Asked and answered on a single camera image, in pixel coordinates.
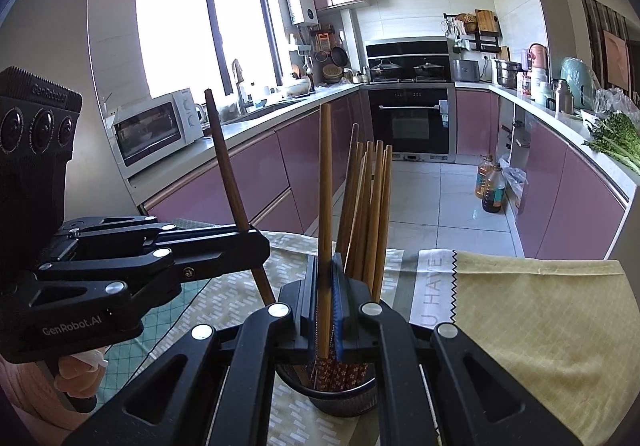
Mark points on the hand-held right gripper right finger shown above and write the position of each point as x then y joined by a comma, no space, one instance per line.
337,316

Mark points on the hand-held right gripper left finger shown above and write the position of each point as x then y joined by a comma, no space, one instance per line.
310,306

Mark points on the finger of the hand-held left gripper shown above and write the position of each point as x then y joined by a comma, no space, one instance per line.
225,251
125,228

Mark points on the wooden chopstick floral end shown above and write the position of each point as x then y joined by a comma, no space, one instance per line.
325,176
225,166

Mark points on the black mesh holder cup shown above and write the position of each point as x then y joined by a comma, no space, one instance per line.
340,403

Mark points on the bundle of wooden chopsticks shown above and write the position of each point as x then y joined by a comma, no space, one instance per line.
370,206

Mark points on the person's left forearm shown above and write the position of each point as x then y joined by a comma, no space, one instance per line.
25,391

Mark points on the person's left hand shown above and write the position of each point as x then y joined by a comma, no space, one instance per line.
75,378

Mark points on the pink base cabinets with sink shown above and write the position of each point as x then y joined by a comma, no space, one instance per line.
250,171

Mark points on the white microwave oven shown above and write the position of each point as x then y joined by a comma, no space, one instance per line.
150,136

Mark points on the white tissue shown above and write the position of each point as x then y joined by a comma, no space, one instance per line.
95,358

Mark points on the grey refrigerator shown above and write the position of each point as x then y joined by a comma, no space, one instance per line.
60,26

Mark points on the steel sink faucet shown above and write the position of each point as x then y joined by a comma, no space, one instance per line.
240,88

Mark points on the large kitchen window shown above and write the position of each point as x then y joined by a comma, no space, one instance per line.
170,26

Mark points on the yellow cooking oil bottle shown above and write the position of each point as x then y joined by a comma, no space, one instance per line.
481,181

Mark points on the oil bottles on floor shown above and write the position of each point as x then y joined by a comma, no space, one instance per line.
494,193

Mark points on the patchwork patterned tablecloth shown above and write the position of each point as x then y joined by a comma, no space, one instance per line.
540,326

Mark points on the black integrated stove oven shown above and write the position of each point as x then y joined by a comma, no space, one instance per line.
412,126

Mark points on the woven bamboo basket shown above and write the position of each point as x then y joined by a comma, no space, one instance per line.
333,73

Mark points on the crumpled plastic bag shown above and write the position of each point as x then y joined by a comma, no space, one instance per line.
515,183

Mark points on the hanging black frying pan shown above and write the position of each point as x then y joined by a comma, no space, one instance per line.
339,56

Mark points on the black wok with lid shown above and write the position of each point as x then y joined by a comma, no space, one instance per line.
429,69
385,69

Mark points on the pink base cabinets white end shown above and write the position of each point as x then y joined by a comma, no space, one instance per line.
555,196

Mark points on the silver toaster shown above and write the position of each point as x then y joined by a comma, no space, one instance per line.
465,70

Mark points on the stainless steel stock pot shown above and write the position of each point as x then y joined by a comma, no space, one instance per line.
507,73

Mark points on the white jar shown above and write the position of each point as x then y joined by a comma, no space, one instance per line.
540,85

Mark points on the stainless steel thermos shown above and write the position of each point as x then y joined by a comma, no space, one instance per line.
563,97

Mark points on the pink electric kettle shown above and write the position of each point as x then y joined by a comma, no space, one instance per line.
538,57

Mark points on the bunch of green vegetables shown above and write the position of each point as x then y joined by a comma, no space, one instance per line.
617,141

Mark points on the wooden cutting board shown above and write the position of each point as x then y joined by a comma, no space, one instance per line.
486,21

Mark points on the teal kitchen appliance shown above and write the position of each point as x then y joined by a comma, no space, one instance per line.
577,81

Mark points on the clear plastic bag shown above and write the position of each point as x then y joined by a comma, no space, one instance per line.
615,103

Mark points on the wooden slat partition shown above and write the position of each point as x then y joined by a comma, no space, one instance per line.
592,31

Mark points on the white wall water heater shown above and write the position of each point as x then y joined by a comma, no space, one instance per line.
300,1

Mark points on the black wall rack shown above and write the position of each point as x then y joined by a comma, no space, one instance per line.
482,43

